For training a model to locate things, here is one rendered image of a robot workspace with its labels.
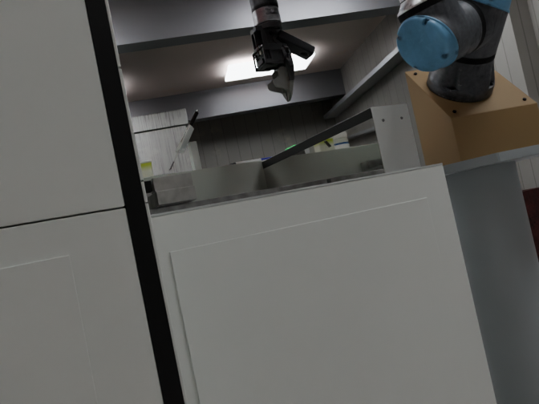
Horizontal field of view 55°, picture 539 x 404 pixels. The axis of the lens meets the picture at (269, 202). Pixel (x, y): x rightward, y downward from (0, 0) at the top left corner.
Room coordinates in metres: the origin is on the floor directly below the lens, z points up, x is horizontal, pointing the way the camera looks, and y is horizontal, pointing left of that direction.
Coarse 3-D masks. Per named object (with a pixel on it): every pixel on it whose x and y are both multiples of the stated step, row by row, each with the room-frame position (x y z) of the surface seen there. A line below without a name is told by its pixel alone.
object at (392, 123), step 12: (372, 108) 1.04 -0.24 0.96; (384, 108) 1.05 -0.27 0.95; (396, 108) 1.06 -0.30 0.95; (384, 120) 1.04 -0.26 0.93; (396, 120) 1.06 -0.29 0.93; (408, 120) 1.07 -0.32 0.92; (384, 132) 1.04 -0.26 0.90; (396, 132) 1.06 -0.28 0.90; (408, 132) 1.07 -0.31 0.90; (384, 144) 1.04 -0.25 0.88; (396, 144) 1.05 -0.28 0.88; (408, 144) 1.07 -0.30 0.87; (384, 156) 1.04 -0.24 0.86; (396, 156) 1.05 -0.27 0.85; (408, 156) 1.06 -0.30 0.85; (384, 168) 1.04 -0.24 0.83; (396, 168) 1.05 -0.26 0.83; (408, 168) 1.06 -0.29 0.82
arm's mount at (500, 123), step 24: (408, 72) 1.28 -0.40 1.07; (432, 96) 1.20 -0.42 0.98; (504, 96) 1.20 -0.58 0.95; (528, 96) 1.19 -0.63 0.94; (432, 120) 1.20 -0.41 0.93; (456, 120) 1.13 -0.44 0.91; (480, 120) 1.15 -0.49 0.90; (504, 120) 1.16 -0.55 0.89; (528, 120) 1.17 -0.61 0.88; (432, 144) 1.23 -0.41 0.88; (456, 144) 1.13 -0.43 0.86; (480, 144) 1.14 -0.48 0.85; (504, 144) 1.15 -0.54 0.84; (528, 144) 1.17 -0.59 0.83
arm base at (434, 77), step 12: (456, 60) 1.14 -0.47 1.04; (468, 60) 1.13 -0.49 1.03; (480, 60) 1.12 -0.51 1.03; (492, 60) 1.15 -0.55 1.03; (432, 72) 1.21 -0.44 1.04; (444, 72) 1.17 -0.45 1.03; (456, 72) 1.15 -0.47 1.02; (468, 72) 1.14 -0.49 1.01; (480, 72) 1.14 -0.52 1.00; (492, 72) 1.18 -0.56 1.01; (432, 84) 1.20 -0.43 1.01; (444, 84) 1.18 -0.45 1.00; (456, 84) 1.17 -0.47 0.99; (468, 84) 1.15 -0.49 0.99; (480, 84) 1.16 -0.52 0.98; (492, 84) 1.19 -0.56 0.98; (444, 96) 1.19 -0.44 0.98; (456, 96) 1.17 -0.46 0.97; (468, 96) 1.17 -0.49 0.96; (480, 96) 1.17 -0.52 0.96
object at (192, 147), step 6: (186, 132) 1.46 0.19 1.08; (186, 138) 1.46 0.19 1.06; (180, 144) 1.45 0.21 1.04; (186, 144) 1.47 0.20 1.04; (192, 144) 1.47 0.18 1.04; (180, 150) 1.45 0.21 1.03; (192, 150) 1.47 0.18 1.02; (192, 156) 1.47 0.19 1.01; (198, 156) 1.47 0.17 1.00; (192, 162) 1.47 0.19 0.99; (198, 162) 1.47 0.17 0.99; (192, 168) 1.48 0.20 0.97; (198, 168) 1.47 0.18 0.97
